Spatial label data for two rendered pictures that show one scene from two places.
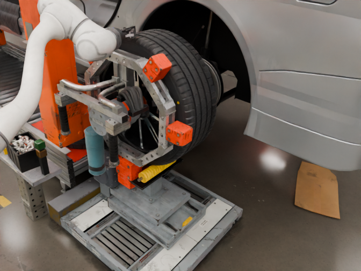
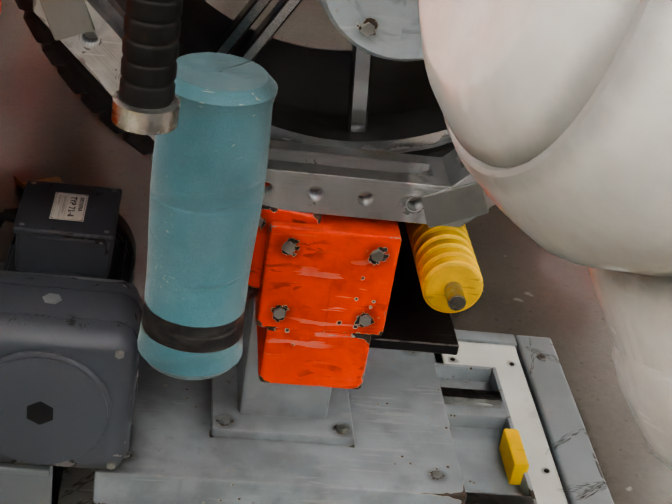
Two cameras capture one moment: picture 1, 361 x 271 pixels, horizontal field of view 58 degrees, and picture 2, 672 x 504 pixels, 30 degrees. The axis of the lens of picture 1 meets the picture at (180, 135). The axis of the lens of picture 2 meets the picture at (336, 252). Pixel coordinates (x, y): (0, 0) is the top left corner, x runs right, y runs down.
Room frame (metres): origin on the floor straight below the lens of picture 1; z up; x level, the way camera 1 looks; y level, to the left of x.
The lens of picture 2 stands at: (0.66, 0.98, 1.11)
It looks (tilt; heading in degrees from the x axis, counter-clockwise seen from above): 30 degrees down; 314
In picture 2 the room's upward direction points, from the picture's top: 10 degrees clockwise
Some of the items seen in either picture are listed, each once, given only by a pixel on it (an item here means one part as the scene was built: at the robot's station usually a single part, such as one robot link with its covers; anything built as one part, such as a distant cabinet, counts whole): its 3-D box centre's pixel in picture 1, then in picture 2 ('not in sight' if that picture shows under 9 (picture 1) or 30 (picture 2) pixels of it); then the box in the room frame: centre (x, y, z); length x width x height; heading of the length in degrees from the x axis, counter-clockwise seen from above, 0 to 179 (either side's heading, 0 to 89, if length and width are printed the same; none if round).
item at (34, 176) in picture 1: (26, 161); not in sight; (1.44, 0.86, 0.44); 0.43 x 0.17 x 0.03; 53
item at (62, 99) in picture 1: (66, 97); not in sight; (1.30, 0.52, 0.93); 0.09 x 0.05 x 0.05; 143
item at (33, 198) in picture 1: (30, 188); not in sight; (1.46, 0.88, 0.21); 0.10 x 0.10 x 0.42; 53
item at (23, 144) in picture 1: (25, 150); not in sight; (1.43, 0.85, 0.51); 0.20 x 0.14 x 0.13; 45
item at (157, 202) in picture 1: (150, 178); (290, 330); (1.50, 0.16, 0.32); 0.40 x 0.30 x 0.28; 53
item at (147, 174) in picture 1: (158, 167); (434, 224); (1.37, 0.11, 0.51); 0.29 x 0.06 x 0.06; 143
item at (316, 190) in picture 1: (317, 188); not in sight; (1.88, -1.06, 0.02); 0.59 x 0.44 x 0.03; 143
